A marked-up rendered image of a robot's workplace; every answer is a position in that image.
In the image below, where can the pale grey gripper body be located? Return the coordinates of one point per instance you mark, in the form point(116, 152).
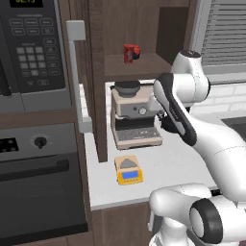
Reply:
point(159, 106)

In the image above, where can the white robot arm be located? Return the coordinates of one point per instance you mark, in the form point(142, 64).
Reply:
point(217, 150)

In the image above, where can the brown wooden cabinet door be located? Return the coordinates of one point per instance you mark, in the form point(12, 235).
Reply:
point(96, 80)

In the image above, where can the yellow digital scale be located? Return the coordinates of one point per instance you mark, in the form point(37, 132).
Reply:
point(129, 174)

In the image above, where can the brown base cabinet door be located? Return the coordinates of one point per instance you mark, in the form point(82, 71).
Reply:
point(121, 226)

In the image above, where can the beige coffee machine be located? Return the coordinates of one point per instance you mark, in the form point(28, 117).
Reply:
point(133, 109)

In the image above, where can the grey window blinds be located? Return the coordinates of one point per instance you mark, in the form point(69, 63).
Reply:
point(224, 32)

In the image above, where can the black oven knob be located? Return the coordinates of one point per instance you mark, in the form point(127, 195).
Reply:
point(40, 142)

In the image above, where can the black and steel microwave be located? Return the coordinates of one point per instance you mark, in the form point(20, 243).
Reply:
point(32, 54)

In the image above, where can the steel and black oven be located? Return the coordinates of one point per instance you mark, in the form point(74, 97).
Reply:
point(38, 192)

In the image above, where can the brown wooden wall cabinet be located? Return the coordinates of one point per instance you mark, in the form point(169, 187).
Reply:
point(141, 29)

